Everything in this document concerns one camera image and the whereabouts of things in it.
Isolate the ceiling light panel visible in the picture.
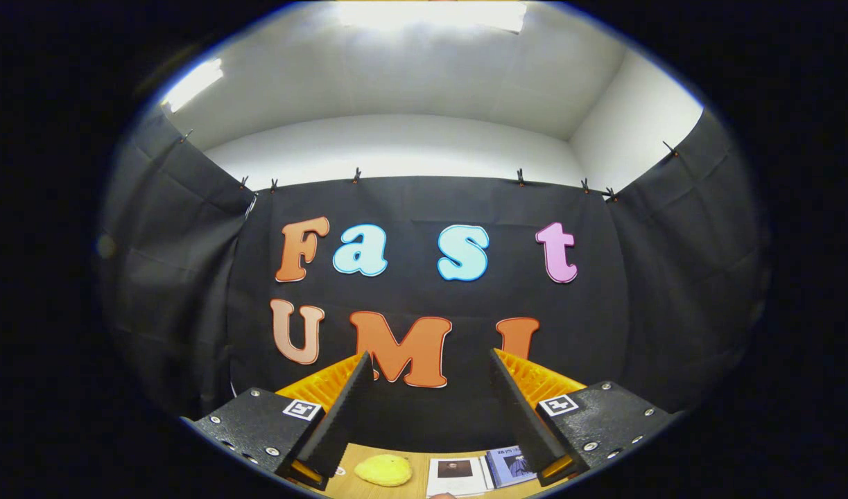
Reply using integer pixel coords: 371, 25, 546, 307
162, 59, 225, 113

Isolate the row of black cloth clips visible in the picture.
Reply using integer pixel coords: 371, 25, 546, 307
181, 128, 677, 203

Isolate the white portrait book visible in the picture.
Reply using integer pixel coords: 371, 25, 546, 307
426, 456, 494, 498

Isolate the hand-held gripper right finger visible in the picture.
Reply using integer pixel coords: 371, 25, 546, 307
490, 347, 682, 488

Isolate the blue cover book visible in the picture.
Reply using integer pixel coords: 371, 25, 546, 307
481, 446, 537, 489

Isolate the yellow plush toy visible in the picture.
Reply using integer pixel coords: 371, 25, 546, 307
354, 454, 413, 487

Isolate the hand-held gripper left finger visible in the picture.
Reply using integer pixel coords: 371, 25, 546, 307
180, 351, 374, 492

